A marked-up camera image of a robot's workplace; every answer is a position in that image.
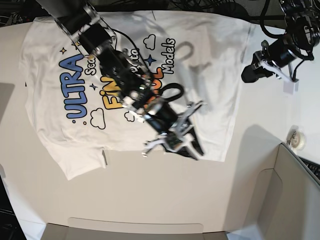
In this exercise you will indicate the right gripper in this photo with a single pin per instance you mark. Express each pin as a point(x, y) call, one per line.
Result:
point(165, 121)

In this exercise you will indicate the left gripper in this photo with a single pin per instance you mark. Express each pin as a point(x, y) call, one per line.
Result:
point(272, 59)

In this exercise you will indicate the white printed t-shirt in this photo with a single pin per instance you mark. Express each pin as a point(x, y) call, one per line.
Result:
point(75, 111)

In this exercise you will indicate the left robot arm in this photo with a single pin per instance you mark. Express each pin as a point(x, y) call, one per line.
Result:
point(302, 30)

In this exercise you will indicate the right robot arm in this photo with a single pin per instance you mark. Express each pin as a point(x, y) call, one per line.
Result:
point(80, 21)

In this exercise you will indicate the clear tape roll dispenser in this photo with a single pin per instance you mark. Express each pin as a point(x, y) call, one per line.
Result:
point(296, 138)

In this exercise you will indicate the grey cardboard box right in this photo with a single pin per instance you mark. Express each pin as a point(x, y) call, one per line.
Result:
point(291, 206)

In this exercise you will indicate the grey cardboard box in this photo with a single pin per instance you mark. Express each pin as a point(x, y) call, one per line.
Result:
point(291, 206)
point(89, 229)

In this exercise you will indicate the black keyboard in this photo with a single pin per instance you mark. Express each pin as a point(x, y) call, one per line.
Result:
point(311, 167)

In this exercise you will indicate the grey cardboard box bottom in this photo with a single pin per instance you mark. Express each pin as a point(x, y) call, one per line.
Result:
point(89, 229)

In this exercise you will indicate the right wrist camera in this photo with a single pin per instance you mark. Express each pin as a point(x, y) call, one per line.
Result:
point(173, 141)

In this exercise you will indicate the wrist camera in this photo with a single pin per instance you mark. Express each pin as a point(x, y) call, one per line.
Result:
point(173, 141)
point(290, 87)

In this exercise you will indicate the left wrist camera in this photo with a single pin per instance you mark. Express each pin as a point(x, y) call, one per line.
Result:
point(290, 87)

